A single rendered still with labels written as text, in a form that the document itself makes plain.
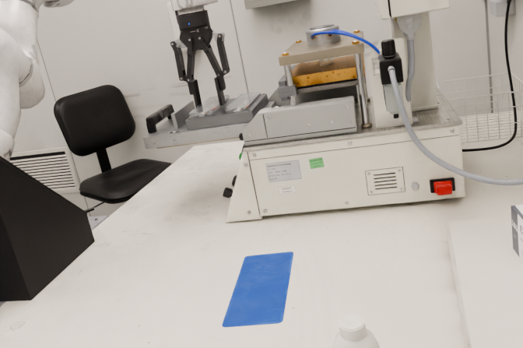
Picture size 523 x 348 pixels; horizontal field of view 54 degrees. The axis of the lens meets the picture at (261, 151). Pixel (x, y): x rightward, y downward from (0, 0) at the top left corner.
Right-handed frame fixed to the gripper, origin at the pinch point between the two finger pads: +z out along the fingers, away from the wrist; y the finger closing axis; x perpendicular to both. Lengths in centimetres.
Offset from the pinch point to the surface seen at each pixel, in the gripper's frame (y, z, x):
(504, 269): -56, 23, 52
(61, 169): 155, 60, -152
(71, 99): 113, 12, -118
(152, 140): 12.7, 7.5, 11.0
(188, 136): 3.3, 7.6, 11.0
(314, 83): -28.0, -0.7, 10.2
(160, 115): 13.0, 3.5, 2.1
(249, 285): -15, 28, 44
